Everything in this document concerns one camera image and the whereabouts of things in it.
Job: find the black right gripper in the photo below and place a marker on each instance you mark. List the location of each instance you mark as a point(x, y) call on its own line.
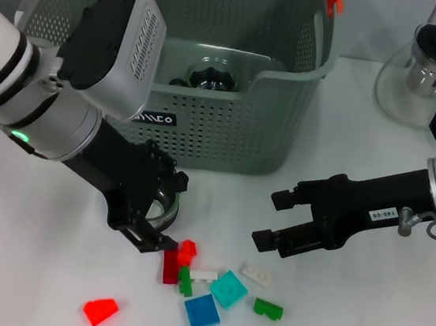
point(376, 206)

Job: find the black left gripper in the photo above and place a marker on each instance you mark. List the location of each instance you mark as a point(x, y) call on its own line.
point(114, 166)

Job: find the glass teacup black sleeve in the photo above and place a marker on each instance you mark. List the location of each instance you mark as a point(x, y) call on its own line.
point(212, 79)
point(182, 182)

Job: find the grey perforated storage basket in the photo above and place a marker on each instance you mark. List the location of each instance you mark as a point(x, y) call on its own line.
point(225, 132)

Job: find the bright red small brick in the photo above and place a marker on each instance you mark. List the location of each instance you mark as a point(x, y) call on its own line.
point(187, 251)

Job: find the white flat toy plate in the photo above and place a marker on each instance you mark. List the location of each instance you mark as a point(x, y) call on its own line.
point(258, 275)

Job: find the dark red long brick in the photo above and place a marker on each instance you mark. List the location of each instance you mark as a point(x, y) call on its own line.
point(169, 272)

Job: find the green toy brick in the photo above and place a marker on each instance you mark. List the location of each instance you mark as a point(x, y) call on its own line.
point(267, 308)
point(186, 284)

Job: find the white long toy brick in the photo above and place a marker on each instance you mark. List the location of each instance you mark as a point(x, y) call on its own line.
point(204, 274)

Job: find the teal square toy plate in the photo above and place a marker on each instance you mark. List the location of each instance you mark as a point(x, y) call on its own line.
point(228, 290)

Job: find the blue square toy plate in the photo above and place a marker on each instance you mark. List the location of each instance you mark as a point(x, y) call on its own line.
point(201, 312)

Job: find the orange red slope brick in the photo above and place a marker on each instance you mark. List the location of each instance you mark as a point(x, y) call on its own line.
point(99, 311)

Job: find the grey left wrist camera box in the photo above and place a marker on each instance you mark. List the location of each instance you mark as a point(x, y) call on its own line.
point(136, 53)

